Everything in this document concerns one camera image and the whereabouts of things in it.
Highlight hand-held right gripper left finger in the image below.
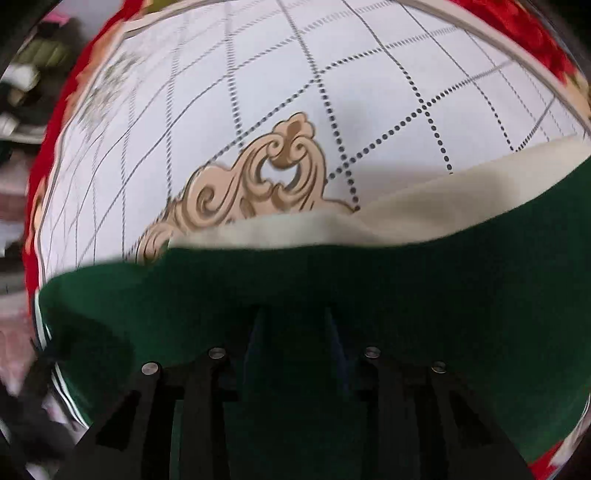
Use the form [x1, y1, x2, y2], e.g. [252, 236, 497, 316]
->
[60, 307, 267, 480]

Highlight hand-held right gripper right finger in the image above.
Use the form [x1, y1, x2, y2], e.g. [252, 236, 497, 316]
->
[324, 307, 532, 480]

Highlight green varsity jacket cream sleeves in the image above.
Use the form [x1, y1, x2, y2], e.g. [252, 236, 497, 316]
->
[34, 136, 591, 480]

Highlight white grid patterned sheet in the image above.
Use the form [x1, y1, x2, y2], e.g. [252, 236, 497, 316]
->
[34, 0, 587, 278]

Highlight white puffer jacket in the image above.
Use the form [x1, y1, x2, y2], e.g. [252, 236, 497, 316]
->
[2, 65, 42, 90]

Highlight olive puffer jacket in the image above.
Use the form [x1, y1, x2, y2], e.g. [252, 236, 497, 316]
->
[14, 37, 77, 75]

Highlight red floral blanket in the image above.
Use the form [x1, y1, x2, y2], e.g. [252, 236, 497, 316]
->
[23, 0, 591, 296]

